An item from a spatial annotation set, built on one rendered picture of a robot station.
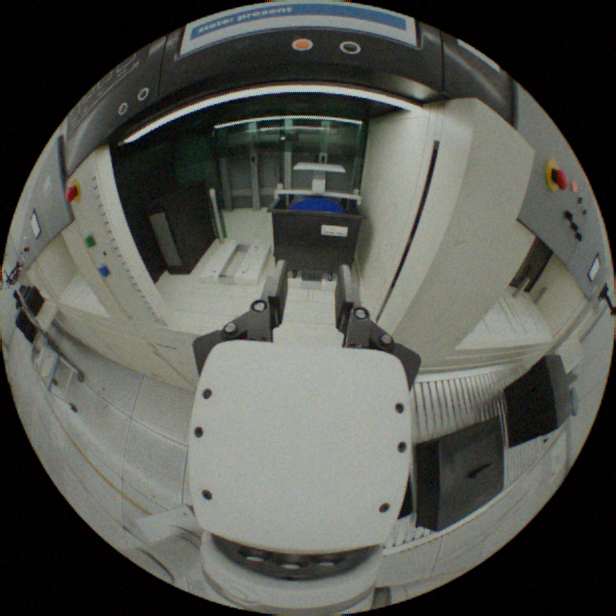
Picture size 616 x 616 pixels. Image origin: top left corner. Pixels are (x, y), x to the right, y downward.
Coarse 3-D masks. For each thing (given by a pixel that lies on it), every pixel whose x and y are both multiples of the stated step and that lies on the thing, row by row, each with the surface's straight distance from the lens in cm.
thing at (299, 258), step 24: (312, 168) 50; (336, 168) 53; (288, 192) 56; (312, 192) 55; (288, 216) 48; (312, 216) 48; (336, 216) 48; (360, 216) 48; (288, 240) 51; (312, 240) 51; (336, 240) 51; (288, 264) 56; (312, 264) 55; (336, 264) 55
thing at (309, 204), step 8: (304, 200) 57; (312, 200) 57; (320, 200) 57; (328, 200) 57; (296, 208) 58; (304, 208) 58; (312, 208) 58; (320, 208) 58; (328, 208) 58; (336, 208) 58
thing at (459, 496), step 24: (456, 432) 68; (480, 432) 65; (432, 456) 56; (456, 456) 58; (480, 456) 65; (432, 480) 58; (456, 480) 59; (480, 480) 67; (432, 504) 60; (456, 504) 62; (480, 504) 71; (432, 528) 62
